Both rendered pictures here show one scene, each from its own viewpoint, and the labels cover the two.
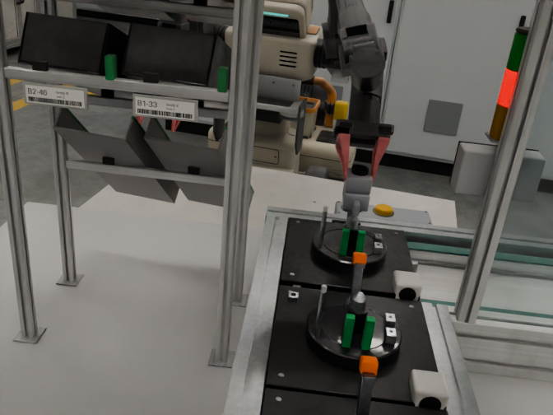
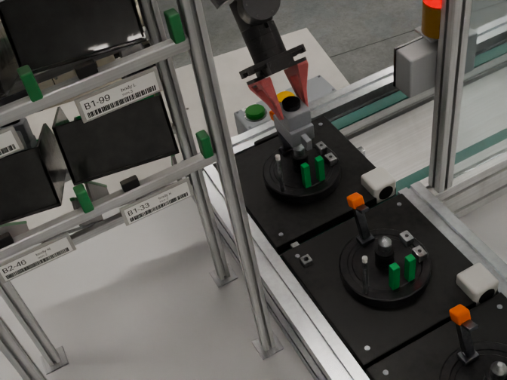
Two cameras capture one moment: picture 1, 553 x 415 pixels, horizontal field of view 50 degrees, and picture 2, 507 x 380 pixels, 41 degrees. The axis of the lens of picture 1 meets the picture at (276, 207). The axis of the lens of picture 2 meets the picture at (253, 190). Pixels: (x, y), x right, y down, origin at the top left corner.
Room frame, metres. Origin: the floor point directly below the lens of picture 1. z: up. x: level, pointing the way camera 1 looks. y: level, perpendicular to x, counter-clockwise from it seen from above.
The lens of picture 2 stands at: (0.20, 0.27, 1.85)
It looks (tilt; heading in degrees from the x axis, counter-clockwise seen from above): 46 degrees down; 338
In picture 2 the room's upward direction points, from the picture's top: 11 degrees counter-clockwise
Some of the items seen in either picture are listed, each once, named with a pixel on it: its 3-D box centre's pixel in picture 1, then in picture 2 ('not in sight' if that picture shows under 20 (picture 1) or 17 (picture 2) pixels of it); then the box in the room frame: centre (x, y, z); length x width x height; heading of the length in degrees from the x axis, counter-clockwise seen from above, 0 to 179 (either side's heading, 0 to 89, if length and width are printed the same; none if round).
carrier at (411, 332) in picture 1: (356, 314); (385, 253); (0.71, -0.13, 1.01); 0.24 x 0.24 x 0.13; 88
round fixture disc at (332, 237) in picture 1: (348, 248); (302, 171); (0.97, -0.14, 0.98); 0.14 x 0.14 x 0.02
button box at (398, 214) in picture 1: (381, 223); (287, 111); (1.18, -0.24, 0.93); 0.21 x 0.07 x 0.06; 88
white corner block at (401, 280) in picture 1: (406, 287); (378, 185); (0.87, -0.24, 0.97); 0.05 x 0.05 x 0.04; 88
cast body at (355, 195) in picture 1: (357, 188); (296, 120); (0.97, -0.14, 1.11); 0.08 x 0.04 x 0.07; 178
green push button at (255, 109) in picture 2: not in sight; (255, 113); (1.18, -0.17, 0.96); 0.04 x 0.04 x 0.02
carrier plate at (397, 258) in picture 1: (347, 256); (302, 179); (0.97, -0.14, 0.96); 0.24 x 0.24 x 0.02; 88
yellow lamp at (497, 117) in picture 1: (510, 122); (439, 14); (0.84, -0.33, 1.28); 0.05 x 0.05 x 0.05
